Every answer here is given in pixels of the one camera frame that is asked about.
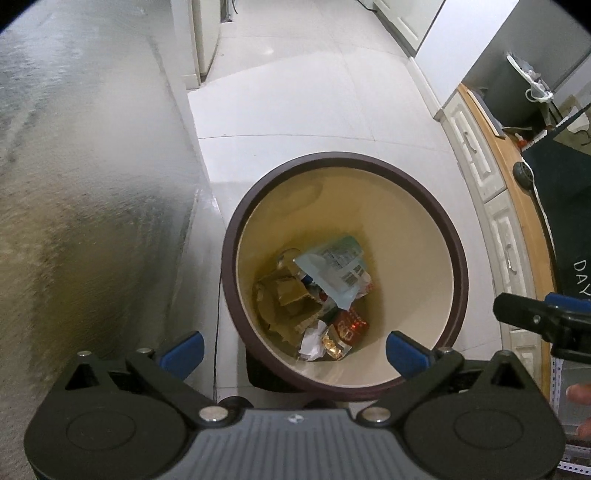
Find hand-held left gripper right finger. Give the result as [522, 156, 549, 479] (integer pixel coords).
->
[355, 330, 532, 426]

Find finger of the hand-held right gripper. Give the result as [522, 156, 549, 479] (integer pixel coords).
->
[544, 292, 591, 315]
[493, 292, 561, 342]

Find grey bin with white bag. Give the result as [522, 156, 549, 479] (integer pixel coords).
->
[485, 51, 555, 130]

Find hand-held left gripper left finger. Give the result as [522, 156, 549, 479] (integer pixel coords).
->
[59, 330, 234, 426]

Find thin black wire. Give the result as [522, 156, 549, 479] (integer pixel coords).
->
[213, 272, 223, 400]

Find black round object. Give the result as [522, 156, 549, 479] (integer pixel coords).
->
[513, 161, 535, 188]

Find grey flat board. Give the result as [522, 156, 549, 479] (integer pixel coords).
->
[471, 90, 506, 138]

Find white kitchen base cabinets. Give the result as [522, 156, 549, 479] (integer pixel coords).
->
[372, 0, 448, 58]

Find person's right hand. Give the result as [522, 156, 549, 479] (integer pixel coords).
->
[566, 383, 591, 441]

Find metal can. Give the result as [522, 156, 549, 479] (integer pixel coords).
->
[276, 248, 301, 271]

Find yellow bin with brown rim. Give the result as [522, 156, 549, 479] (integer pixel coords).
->
[221, 151, 469, 401]

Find white refrigerator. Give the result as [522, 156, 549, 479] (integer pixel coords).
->
[171, 0, 232, 88]

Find clear bag with teal print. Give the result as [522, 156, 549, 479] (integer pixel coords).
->
[293, 235, 372, 311]

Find dark printed cloth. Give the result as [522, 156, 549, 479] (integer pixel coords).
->
[522, 104, 591, 301]

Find gold foil wrapper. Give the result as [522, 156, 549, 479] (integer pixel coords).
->
[322, 335, 354, 360]

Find low white cabinet wooden top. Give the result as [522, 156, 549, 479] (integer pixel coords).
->
[434, 83, 561, 402]

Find perforated white strip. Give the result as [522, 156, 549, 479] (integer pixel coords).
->
[549, 357, 591, 476]

